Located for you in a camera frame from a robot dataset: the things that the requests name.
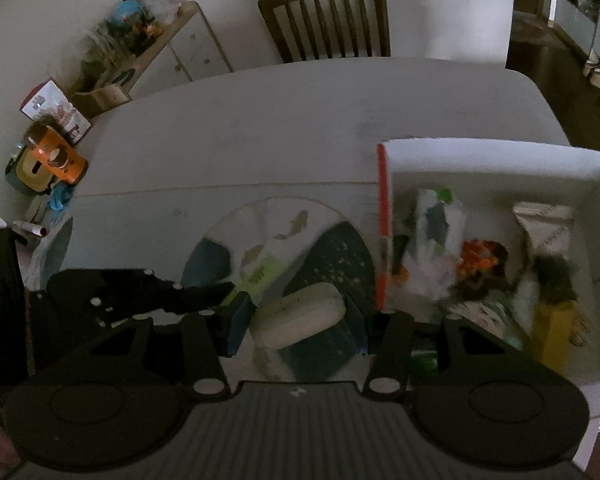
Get wooden holder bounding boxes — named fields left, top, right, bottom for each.
left=69, top=84, right=132, bottom=119

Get green patterned packet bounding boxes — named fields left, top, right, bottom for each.
left=459, top=300, right=522, bottom=348

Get yellow block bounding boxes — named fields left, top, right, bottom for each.
left=531, top=300, right=589, bottom=377

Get brown paper bag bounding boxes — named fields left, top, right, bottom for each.
left=511, top=201, right=577, bottom=283

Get white marker pen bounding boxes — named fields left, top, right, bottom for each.
left=12, top=219, right=49, bottom=237

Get red white printed carton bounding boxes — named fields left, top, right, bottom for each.
left=20, top=78, right=92, bottom=142

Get white oval case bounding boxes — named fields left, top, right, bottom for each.
left=251, top=282, right=347, bottom=352

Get orange dark snack packet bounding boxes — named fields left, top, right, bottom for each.
left=456, top=239, right=509, bottom=283

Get brown wooden chair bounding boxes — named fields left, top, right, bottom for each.
left=258, top=0, right=392, bottom=64

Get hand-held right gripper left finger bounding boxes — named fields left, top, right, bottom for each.
left=89, top=292, right=256, bottom=403

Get blue cloth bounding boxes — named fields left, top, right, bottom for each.
left=46, top=182, right=77, bottom=214

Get white cardboard box red edges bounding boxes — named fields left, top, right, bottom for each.
left=375, top=136, right=600, bottom=387

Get clear plastic bags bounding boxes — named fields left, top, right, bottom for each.
left=80, top=0, right=186, bottom=81

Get white green snack packet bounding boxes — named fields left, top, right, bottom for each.
left=404, top=187, right=467, bottom=283

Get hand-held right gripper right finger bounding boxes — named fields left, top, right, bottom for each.
left=362, top=310, right=538, bottom=402

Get white side cabinet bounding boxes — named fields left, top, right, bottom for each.
left=125, top=0, right=234, bottom=101

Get blue globe toy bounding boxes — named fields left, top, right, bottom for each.
left=111, top=0, right=147, bottom=29

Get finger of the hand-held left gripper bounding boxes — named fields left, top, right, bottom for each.
left=172, top=282, right=236, bottom=313

